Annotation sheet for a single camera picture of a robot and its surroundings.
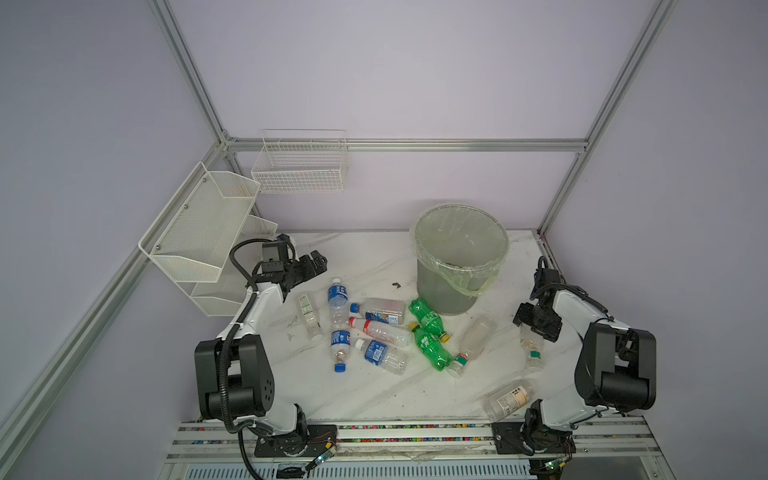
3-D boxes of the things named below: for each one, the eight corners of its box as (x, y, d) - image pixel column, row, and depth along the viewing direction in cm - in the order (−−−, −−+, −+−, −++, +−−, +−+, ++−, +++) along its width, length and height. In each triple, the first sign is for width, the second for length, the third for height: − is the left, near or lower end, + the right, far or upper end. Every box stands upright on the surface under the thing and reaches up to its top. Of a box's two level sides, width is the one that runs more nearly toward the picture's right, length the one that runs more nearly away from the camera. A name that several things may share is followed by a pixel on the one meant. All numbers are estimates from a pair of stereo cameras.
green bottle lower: (440, 375, 85) (442, 369, 82) (405, 334, 94) (406, 327, 90) (454, 363, 88) (457, 356, 84) (420, 324, 96) (421, 316, 92)
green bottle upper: (435, 348, 91) (437, 341, 87) (408, 308, 100) (409, 300, 96) (448, 341, 92) (451, 333, 88) (421, 302, 101) (422, 294, 97)
